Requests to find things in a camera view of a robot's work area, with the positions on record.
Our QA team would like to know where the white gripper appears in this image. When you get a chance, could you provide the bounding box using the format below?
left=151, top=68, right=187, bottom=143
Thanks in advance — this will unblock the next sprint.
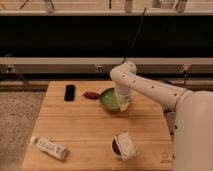
left=115, top=85, right=130, bottom=112

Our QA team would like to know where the green ceramic bowl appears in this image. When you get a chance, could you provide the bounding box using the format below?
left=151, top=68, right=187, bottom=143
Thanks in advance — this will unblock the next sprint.
left=99, top=88, right=120, bottom=112

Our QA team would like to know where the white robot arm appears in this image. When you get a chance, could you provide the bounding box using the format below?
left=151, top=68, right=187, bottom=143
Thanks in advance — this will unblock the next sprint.
left=110, top=61, right=213, bottom=171

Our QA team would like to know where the black smartphone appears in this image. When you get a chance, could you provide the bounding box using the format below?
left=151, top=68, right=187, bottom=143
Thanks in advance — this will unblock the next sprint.
left=64, top=85, right=75, bottom=101

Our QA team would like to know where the white plastic bottle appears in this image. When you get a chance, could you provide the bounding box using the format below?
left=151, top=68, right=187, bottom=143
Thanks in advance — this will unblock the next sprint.
left=30, top=136, right=69, bottom=160

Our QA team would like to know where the white wall outlet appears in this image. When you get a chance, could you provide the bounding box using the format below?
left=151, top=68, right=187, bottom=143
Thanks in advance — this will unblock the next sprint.
left=96, top=66, right=102, bottom=73

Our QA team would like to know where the black hanging cable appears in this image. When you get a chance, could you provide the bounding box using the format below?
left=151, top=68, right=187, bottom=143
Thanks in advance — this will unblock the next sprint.
left=120, top=7, right=147, bottom=65

